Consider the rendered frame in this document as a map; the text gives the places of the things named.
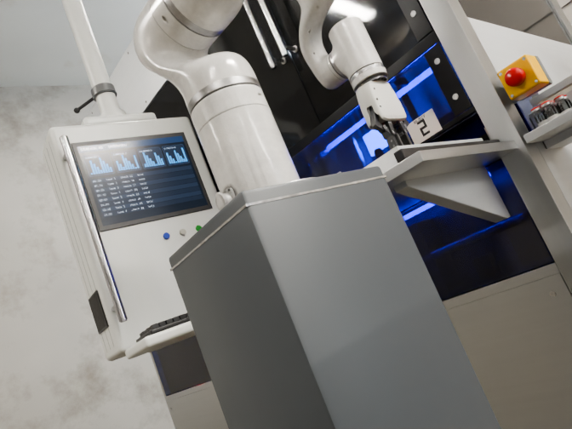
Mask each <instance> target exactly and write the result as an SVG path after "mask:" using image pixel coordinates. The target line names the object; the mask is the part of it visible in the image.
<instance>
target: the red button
mask: <svg viewBox="0 0 572 429"><path fill-rule="evenodd" d="M525 78H526V74H525V71H524V70H523V69H521V68H518V67H513V68H511V69H509V70H508V71H507V72H506V75H505V82H506V84H507V85H508V86H510V87H518V86H520V85H522V84H523V82H524V81H525Z"/></svg>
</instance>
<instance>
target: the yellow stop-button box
mask: <svg viewBox="0 0 572 429"><path fill-rule="evenodd" d="M513 67H518V68H521V69H523V70H524V71H525V74H526V78H525V81H524V82H523V84H522V85H520V86H518V87H510V86H508V85H507V84H506V82H505V75H506V72H507V71H508V70H509V69H511V68H513ZM497 76H498V77H499V79H500V81H501V83H502V85H503V87H504V88H505V90H506V92H507V94H508V96H509V98H510V99H511V100H521V101H524V100H527V99H528V98H529V97H531V96H532V95H534V94H536V93H538V92H540V91H541V90H543V89H544V88H546V87H548V86H549V85H551V84H552V80H551V79H550V77H549V75H548V74H547V72H546V69H545V68H544V66H543V65H542V63H541V61H540V59H539V57H538V56H533V55H528V54H525V55H523V56H522V57H520V58H519V59H517V60H515V61H514V62H512V63H511V64H510V65H509V66H507V67H505V68H504V69H502V70H501V71H499V72H498V73H497Z"/></svg>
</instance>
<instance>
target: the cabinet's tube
mask: <svg viewBox="0 0 572 429"><path fill-rule="evenodd" d="M61 2H62V4H63V7H64V9H65V11H66V16H67V19H68V21H69V24H70V27H71V30H72V33H73V36H74V38H75V41H76V44H77V47H78V50H79V53H80V55H81V58H82V61H83V65H84V67H85V70H86V72H87V75H88V78H89V82H90V85H91V87H92V89H91V94H92V96H93V97H92V98H90V99H89V100H87V101H86V102H85V103H83V104H82V105H80V106H79V107H76V108H74V112H75V113H79V112H80V110H81V109H83V108H84V107H85V106H86V105H88V104H89V103H90V102H92V101H93V100H94V101H95V102H97V105H98V107H99V109H100V116H112V115H124V114H126V112H125V111H124V110H121V109H120V107H119V104H118V103H117V98H116V97H117V91H116V89H115V87H114V85H113V84H111V81H110V79H109V77H108V74H107V71H106V68H105V65H104V62H103V60H102V57H101V55H100V51H99V48H98V45H97V43H96V41H95V38H94V33H93V32H92V29H91V26H90V24H89V20H88V17H87V15H86V12H85V9H84V7H83V3H82V0H61Z"/></svg>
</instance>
